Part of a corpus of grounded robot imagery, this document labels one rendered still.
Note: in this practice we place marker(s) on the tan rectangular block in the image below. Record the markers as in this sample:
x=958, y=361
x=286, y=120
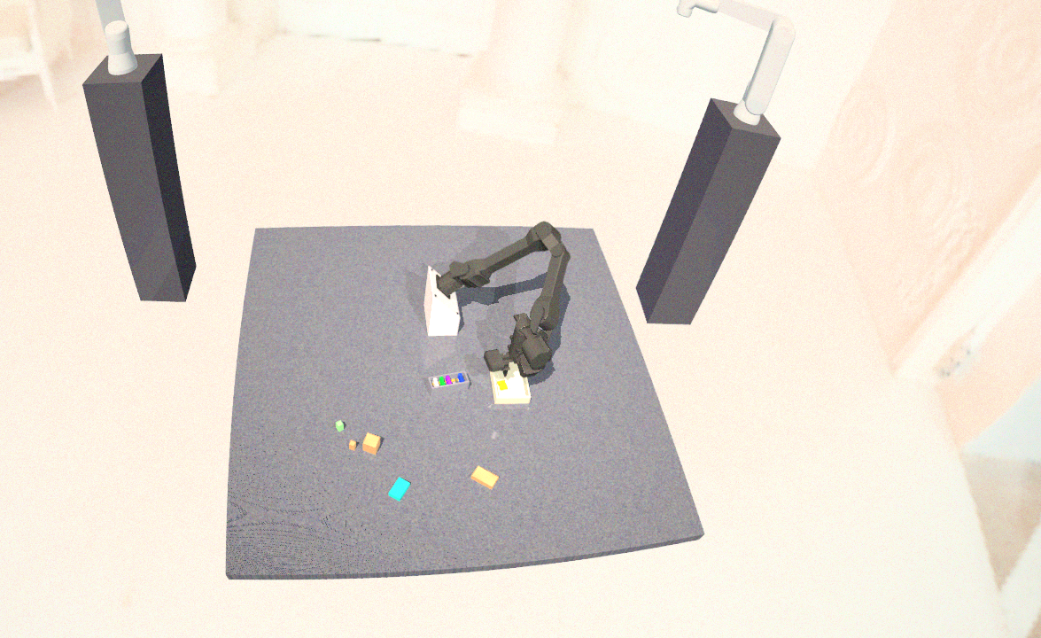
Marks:
x=484, y=477

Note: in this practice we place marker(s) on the cyan rectangular block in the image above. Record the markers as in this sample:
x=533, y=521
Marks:
x=398, y=490

